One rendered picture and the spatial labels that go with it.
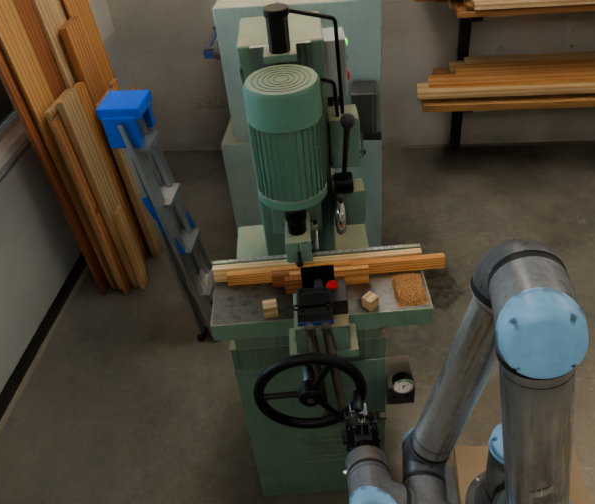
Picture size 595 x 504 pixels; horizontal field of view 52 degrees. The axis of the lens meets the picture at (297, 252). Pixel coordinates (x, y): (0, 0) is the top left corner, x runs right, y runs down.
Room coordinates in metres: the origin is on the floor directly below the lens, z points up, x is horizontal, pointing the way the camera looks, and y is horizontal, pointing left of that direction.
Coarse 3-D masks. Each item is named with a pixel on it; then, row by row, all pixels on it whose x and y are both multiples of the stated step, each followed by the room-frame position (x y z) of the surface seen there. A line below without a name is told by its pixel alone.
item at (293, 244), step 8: (288, 232) 1.30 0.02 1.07; (288, 240) 1.27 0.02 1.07; (296, 240) 1.26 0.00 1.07; (304, 240) 1.26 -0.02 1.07; (288, 248) 1.25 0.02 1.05; (296, 248) 1.25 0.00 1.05; (304, 248) 1.25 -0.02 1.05; (288, 256) 1.25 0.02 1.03; (296, 256) 1.25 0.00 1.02; (304, 256) 1.25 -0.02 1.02; (312, 256) 1.26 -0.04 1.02
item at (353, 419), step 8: (344, 416) 0.83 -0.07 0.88; (352, 416) 0.82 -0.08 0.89; (360, 416) 0.83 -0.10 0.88; (368, 416) 0.82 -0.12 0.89; (352, 424) 0.79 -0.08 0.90; (360, 424) 0.79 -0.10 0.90; (368, 424) 0.79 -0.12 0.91; (376, 424) 0.79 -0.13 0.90; (352, 432) 0.79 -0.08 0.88; (360, 432) 0.78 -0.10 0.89; (368, 432) 0.78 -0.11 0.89; (376, 432) 0.78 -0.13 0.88; (352, 440) 0.78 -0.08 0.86; (360, 440) 0.74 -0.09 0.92; (368, 440) 0.74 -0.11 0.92; (376, 440) 0.77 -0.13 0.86; (352, 448) 0.77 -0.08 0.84
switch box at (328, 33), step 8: (328, 32) 1.63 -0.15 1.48; (328, 40) 1.57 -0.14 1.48; (344, 40) 1.57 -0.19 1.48; (328, 48) 1.57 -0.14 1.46; (344, 48) 1.57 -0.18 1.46; (328, 56) 1.57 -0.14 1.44; (344, 56) 1.57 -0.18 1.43; (328, 64) 1.57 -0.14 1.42; (336, 64) 1.57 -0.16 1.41; (344, 64) 1.57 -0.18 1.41; (328, 72) 1.57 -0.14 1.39; (336, 72) 1.57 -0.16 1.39; (344, 72) 1.57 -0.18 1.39; (336, 80) 1.57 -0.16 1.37; (344, 80) 1.57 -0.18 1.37; (328, 88) 1.57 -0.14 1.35; (344, 88) 1.57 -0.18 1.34; (328, 96) 1.57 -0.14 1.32
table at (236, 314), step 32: (224, 288) 1.29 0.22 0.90; (256, 288) 1.28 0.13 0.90; (352, 288) 1.23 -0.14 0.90; (384, 288) 1.22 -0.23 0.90; (224, 320) 1.17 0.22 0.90; (256, 320) 1.15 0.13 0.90; (288, 320) 1.14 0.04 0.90; (352, 320) 1.13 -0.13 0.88; (384, 320) 1.13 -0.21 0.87; (416, 320) 1.13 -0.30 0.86; (320, 352) 1.04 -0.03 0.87; (352, 352) 1.04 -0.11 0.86
